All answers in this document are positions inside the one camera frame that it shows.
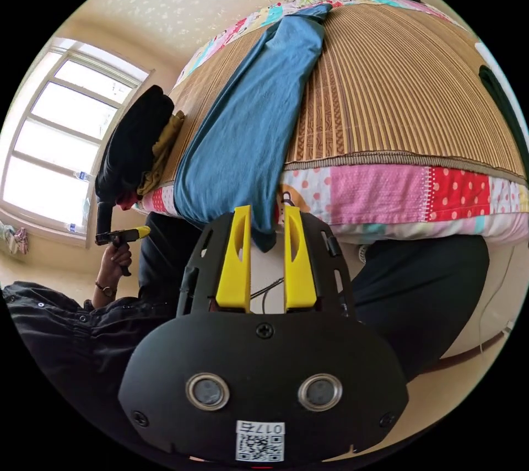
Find person's left forearm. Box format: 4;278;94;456
90;271;121;309

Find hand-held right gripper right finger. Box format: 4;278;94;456
284;205;319;312

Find light blue jeans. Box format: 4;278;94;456
173;3;334;253

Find person's left hand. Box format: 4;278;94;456
100;243;133;278

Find window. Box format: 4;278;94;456
0;37;155;249

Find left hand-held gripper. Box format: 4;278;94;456
95;225;152;247

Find pile of clothes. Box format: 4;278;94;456
94;84;186;212

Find bed with woven mat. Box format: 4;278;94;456
133;0;529;241

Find person's body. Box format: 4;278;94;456
0;210;491;471

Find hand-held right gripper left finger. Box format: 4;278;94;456
215;204;252;312

